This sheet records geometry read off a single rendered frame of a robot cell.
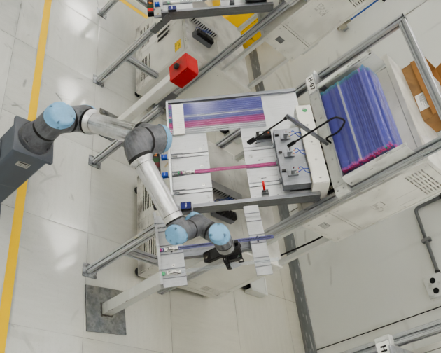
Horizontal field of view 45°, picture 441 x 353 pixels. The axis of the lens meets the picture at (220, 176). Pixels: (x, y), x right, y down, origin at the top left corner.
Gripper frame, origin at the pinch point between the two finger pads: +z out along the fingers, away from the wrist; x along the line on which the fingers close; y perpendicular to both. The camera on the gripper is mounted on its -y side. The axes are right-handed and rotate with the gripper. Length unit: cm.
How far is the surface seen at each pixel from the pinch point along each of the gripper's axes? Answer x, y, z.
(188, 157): 64, -12, 7
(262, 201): 31.8, 19.2, 10.5
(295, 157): 50, 39, 9
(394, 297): 15, 88, 164
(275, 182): 41, 27, 13
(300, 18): 173, 68, 43
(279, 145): 59, 33, 9
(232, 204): 32.6, 4.8, 7.6
